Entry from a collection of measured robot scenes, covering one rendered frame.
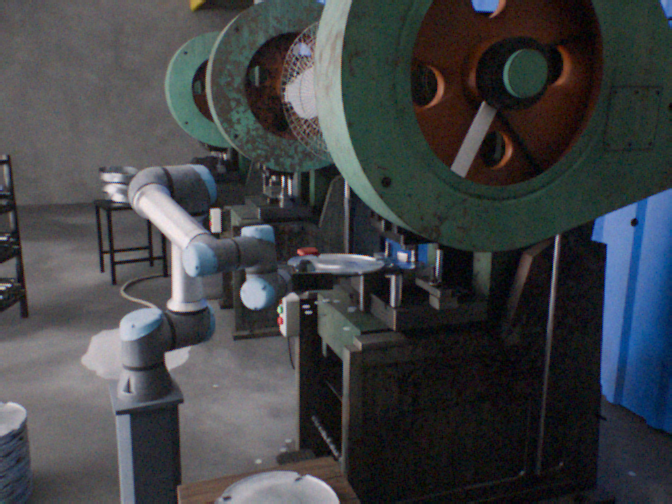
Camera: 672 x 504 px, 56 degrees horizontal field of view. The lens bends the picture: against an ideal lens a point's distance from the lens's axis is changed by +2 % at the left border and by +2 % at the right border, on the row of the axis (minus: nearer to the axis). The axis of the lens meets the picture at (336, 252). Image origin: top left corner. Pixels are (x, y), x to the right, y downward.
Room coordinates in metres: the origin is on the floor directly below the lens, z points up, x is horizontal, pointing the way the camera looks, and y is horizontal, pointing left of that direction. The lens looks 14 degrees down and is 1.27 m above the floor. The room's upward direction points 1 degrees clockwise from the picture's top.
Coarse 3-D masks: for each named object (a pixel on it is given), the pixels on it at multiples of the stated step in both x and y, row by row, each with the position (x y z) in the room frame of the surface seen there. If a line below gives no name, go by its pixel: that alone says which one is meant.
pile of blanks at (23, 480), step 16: (16, 432) 1.80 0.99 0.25; (0, 448) 1.74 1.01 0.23; (16, 448) 1.80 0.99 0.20; (0, 464) 1.74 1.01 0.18; (16, 464) 1.80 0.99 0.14; (0, 480) 1.74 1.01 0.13; (16, 480) 1.79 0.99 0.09; (32, 480) 1.89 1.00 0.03; (0, 496) 1.73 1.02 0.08; (16, 496) 1.78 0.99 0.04
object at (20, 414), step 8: (0, 408) 1.93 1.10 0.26; (8, 408) 1.93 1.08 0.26; (16, 408) 1.93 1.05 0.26; (0, 416) 1.88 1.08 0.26; (8, 416) 1.88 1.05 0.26; (16, 416) 1.88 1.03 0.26; (24, 416) 1.87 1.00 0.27; (0, 424) 1.83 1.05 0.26; (8, 424) 1.83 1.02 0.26; (16, 424) 1.83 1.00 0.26; (0, 432) 1.78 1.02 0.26; (8, 432) 1.77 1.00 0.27
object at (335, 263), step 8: (304, 256) 1.92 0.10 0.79; (312, 256) 1.94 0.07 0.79; (320, 256) 1.94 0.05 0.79; (328, 256) 1.95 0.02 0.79; (336, 256) 1.95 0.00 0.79; (344, 256) 1.95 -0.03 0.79; (352, 256) 1.95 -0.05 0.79; (360, 256) 1.94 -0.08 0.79; (288, 264) 1.78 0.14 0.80; (320, 264) 1.78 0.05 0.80; (328, 264) 1.78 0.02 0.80; (336, 264) 1.78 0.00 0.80; (344, 264) 1.78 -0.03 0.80; (352, 264) 1.79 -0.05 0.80; (360, 264) 1.82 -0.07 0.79; (368, 264) 1.82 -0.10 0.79; (376, 264) 1.83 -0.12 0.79; (384, 264) 1.80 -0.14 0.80; (336, 272) 1.67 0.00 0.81; (344, 272) 1.68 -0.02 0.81; (352, 272) 1.68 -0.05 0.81; (360, 272) 1.70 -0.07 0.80
